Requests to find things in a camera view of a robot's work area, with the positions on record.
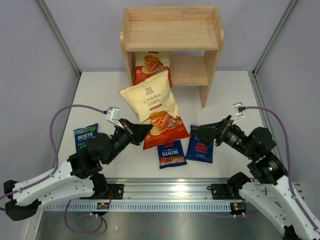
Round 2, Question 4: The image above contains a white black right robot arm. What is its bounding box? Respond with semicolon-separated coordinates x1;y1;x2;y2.
191;116;320;240

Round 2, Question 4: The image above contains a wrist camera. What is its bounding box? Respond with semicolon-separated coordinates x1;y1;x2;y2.
105;106;122;127
232;102;246;118

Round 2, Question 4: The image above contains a cassava chips bag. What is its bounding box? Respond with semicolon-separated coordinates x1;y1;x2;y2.
119;70;190;150
133;51;173;88

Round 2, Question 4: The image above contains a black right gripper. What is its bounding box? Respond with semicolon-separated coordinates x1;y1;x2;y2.
191;114;257;159

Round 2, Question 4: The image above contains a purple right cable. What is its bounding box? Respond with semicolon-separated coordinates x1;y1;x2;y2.
207;105;320;226

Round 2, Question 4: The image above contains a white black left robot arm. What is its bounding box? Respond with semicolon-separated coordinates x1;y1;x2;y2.
3;118;152;221

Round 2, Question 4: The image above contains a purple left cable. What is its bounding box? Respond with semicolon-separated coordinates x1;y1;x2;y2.
0;104;108;237

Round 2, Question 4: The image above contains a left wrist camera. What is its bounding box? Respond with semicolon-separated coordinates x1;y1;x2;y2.
105;106;122;127

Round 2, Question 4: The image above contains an aluminium frame post left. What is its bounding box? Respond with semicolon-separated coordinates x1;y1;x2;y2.
35;0;82;78

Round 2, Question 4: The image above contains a wooden two-tier shelf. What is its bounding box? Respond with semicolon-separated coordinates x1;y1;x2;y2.
119;6;225;108

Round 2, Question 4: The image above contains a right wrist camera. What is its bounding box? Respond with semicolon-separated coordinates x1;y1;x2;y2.
232;102;246;118

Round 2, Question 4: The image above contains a purple cable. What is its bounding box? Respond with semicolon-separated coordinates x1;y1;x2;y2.
207;105;320;226
0;104;108;237

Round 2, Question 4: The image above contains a blue spicy chilli bag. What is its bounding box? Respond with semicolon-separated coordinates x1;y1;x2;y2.
185;133;214;164
157;140;187;169

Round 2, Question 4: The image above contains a blue sea salt vinegar bag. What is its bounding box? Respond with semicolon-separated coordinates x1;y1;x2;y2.
73;123;99;152

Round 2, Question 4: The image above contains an aluminium frame post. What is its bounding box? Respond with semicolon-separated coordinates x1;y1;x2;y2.
252;0;300;77
35;0;82;78

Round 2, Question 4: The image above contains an aluminium frame post right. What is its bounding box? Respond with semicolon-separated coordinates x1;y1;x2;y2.
252;0;300;77

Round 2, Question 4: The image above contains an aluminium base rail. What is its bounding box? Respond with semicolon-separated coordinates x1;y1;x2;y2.
44;178;243;213

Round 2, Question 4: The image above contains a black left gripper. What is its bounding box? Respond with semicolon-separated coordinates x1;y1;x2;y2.
104;118;153;165

